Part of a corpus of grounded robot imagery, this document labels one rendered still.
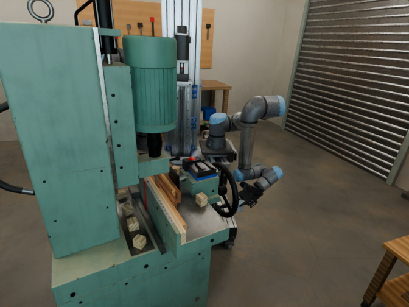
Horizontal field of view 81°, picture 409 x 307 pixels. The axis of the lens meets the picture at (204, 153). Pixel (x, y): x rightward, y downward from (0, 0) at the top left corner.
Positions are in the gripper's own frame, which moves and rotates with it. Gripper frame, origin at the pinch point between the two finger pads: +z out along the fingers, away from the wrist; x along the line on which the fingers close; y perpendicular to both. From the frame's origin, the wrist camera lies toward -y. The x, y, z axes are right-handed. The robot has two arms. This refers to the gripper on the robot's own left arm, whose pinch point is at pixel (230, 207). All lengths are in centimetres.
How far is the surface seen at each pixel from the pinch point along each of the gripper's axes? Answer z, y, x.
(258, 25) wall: -269, 31, 292
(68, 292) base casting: 64, -44, -20
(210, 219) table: 14.1, -31.9, -23.6
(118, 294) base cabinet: 56, -28, -20
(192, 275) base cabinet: 33.8, -6.4, -19.8
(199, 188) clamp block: 9.1, -32.0, -7.2
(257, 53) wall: -250, 73, 292
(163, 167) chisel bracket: 16, -48, -1
